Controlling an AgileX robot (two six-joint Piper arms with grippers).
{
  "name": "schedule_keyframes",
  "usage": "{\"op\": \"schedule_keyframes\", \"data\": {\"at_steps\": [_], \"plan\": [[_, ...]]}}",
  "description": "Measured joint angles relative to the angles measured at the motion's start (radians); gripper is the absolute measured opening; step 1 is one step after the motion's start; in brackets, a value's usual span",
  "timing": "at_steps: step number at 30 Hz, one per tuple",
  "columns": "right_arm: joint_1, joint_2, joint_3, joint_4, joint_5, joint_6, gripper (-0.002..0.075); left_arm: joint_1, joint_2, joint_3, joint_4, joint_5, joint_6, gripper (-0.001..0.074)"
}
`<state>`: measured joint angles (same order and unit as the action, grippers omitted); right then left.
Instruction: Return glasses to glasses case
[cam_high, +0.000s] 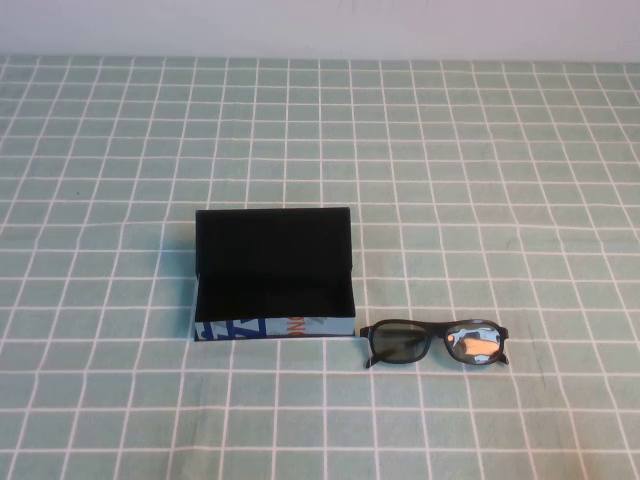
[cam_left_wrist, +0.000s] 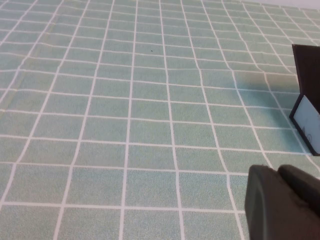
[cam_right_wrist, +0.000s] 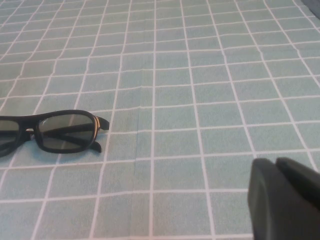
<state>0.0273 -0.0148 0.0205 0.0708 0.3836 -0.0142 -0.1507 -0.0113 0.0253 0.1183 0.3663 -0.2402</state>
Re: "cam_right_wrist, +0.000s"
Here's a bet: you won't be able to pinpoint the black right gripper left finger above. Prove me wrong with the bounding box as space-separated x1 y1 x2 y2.
246 157 320 240

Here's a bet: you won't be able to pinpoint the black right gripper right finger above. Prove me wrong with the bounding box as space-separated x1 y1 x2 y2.
275 156 320 208

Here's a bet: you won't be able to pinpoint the black-framed glasses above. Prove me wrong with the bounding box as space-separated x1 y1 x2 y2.
0 109 111 159

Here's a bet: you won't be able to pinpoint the green white-grid tablecloth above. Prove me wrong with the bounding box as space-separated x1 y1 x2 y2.
0 0 320 240

